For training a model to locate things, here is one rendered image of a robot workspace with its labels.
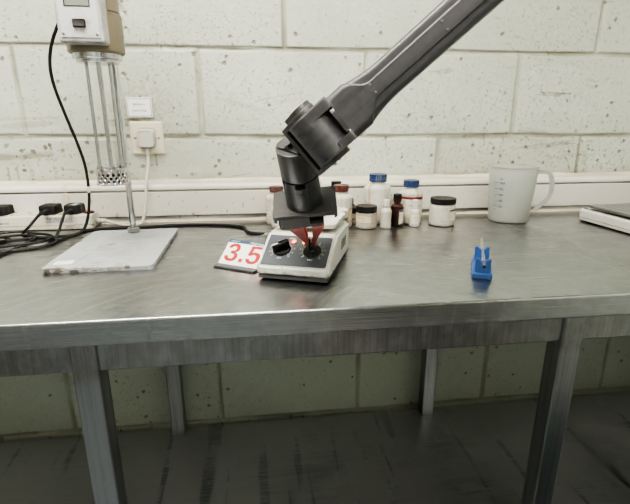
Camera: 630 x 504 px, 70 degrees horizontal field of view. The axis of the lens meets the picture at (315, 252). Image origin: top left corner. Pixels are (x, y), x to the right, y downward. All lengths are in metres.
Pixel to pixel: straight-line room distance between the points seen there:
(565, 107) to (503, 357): 0.82
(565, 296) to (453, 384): 0.93
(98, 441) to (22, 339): 0.21
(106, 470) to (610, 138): 1.57
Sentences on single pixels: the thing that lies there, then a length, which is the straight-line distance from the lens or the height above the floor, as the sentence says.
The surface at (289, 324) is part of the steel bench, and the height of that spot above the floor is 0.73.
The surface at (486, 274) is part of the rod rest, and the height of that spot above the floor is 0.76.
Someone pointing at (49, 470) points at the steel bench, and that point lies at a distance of 1.58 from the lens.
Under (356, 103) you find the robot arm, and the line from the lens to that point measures 0.59.
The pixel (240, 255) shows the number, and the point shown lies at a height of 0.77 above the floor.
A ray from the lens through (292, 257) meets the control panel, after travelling 0.79.
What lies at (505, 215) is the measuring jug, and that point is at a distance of 1.32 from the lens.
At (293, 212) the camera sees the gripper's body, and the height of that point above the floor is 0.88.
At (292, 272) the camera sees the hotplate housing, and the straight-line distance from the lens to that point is 0.78.
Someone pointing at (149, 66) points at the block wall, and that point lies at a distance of 1.33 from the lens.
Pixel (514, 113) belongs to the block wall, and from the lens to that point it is 1.50.
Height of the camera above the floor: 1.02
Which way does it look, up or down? 16 degrees down
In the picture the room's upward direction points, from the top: straight up
